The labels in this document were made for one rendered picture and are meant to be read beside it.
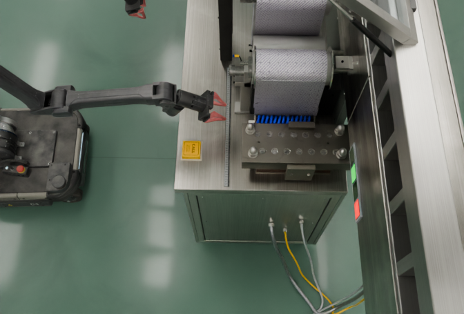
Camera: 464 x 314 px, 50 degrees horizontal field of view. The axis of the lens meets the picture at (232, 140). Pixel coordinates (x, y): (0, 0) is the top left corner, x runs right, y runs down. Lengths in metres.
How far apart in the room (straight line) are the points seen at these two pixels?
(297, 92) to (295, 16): 0.26
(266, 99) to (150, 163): 1.32
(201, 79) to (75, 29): 1.62
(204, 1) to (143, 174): 1.09
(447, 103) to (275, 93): 0.56
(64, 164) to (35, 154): 0.19
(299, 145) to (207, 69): 0.56
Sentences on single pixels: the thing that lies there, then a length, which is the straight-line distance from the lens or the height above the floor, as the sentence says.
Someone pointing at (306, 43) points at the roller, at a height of 1.23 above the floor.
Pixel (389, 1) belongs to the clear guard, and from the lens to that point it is 1.35.
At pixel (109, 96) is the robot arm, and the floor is 1.18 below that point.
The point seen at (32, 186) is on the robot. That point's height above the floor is 0.24.
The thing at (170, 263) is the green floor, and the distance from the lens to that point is 2.75.
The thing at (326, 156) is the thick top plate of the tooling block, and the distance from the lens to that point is 1.83.
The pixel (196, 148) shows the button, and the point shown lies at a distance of 1.93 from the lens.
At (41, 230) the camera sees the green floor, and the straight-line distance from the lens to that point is 2.97.
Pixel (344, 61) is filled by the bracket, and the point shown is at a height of 1.29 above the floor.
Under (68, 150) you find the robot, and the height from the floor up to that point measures 0.24.
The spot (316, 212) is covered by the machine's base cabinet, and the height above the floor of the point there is 0.63.
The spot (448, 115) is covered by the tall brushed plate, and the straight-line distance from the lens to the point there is 1.53.
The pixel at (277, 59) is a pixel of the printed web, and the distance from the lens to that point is 1.67.
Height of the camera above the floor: 2.67
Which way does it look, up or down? 64 degrees down
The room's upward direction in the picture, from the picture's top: straight up
